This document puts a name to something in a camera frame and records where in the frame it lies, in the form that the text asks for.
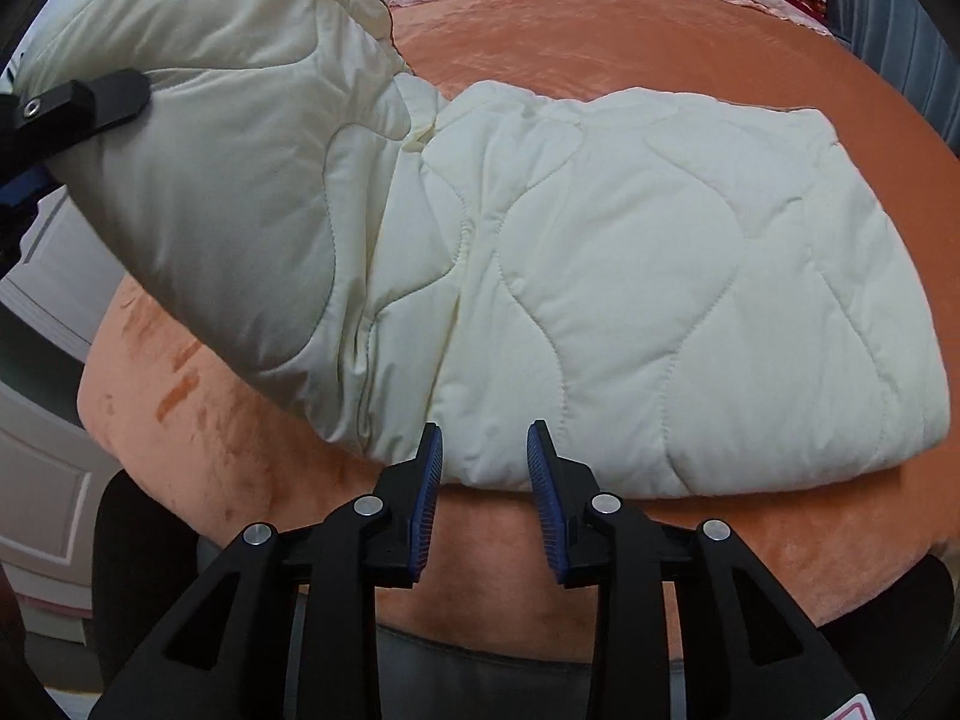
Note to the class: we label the blue-grey curtain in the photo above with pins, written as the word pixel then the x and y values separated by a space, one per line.
pixel 900 42

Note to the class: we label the orange velvet bedspread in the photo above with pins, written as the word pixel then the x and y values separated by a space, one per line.
pixel 196 440

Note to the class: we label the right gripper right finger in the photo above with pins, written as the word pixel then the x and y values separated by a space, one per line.
pixel 748 649

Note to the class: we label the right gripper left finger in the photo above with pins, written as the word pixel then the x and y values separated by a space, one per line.
pixel 283 624

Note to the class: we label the white wardrobe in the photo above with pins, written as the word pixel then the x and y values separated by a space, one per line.
pixel 53 475

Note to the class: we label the cream quilted jacket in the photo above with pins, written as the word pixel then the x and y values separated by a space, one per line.
pixel 698 298

